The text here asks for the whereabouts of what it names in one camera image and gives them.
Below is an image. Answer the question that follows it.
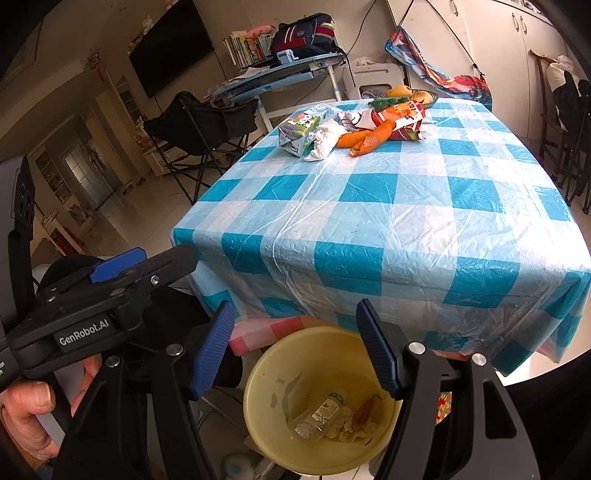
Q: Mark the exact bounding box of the green vegetable toy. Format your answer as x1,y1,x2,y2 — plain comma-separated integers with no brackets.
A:
372,96,411,112

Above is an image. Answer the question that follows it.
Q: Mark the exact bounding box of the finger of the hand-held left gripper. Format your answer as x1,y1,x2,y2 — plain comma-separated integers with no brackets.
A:
34,248,148,305
113,243,200,315

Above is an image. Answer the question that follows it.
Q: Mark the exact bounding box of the blue checkered tablecloth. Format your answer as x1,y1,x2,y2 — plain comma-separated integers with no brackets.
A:
171,98,591,377

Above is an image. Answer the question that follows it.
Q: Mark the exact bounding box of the pink checkered tablecloth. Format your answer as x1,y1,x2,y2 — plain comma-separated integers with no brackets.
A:
228,316,324,357

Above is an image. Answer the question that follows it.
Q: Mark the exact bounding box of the white television stand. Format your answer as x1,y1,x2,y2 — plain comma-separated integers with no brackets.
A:
141,134,182,178

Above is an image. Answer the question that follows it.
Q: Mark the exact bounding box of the white cabinet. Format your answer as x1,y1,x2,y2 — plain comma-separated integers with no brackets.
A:
385,0,591,153

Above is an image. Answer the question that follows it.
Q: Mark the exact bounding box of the yellow plastic basin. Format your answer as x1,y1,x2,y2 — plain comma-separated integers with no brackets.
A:
242,325,404,475

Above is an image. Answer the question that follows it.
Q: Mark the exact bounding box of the green white milk carton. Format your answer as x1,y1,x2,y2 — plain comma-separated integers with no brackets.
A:
277,104,338,158

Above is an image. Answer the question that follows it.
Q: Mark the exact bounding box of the person's left hand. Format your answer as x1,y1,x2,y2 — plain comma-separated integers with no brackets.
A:
0,355,105,464

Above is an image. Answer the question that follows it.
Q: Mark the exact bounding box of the white tissue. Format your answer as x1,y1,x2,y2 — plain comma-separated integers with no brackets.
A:
302,119,347,161
323,406,370,444

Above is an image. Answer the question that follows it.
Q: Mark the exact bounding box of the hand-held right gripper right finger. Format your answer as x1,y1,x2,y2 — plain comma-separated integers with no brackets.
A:
355,298,541,480

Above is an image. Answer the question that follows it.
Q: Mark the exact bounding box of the colourful hanging bag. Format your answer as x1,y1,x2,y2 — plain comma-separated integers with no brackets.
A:
385,25,492,109

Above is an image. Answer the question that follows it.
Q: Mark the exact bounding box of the black flat television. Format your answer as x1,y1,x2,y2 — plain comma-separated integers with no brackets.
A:
128,4,215,99

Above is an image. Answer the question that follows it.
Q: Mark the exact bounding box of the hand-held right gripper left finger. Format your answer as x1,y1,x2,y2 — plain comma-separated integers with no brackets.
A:
51,300,236,480

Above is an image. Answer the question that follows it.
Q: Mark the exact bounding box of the white printed plastic wrapper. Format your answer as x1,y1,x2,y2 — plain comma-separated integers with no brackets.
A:
339,108,385,133

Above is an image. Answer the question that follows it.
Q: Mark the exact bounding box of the dark blue red backpack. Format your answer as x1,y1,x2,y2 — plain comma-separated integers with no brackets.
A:
270,13,345,58

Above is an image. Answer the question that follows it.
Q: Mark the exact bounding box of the red orange snack bag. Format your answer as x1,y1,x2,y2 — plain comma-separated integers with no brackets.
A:
383,100,432,142

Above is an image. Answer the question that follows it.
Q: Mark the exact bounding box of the clear plastic bottle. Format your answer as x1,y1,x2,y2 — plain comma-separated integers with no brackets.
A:
291,390,349,439

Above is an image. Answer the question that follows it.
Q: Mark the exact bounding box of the black jacket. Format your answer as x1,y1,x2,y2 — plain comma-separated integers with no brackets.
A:
551,71,591,134

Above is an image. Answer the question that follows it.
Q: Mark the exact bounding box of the red knot wall ornament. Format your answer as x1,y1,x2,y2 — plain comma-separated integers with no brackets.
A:
85,52,107,84

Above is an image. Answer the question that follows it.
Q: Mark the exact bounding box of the row of books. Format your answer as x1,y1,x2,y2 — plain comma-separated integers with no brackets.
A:
222,31,278,70

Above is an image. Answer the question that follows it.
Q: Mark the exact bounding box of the blue study desk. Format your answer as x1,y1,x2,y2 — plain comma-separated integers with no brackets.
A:
210,52,347,130

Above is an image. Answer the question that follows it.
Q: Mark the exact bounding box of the white bag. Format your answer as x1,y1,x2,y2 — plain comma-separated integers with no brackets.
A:
547,55,573,88

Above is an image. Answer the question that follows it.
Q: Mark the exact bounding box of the yellow fruit toy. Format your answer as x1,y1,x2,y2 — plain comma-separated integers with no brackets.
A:
409,89,440,110

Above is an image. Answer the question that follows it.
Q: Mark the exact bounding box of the dark wooden chair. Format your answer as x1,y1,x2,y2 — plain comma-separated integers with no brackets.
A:
529,48,591,204

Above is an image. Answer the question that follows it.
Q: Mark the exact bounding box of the black folding chair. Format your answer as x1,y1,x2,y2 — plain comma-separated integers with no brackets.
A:
143,91,259,206

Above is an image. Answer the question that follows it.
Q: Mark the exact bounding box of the colourful printed bag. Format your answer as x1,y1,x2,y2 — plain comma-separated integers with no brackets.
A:
434,390,454,423

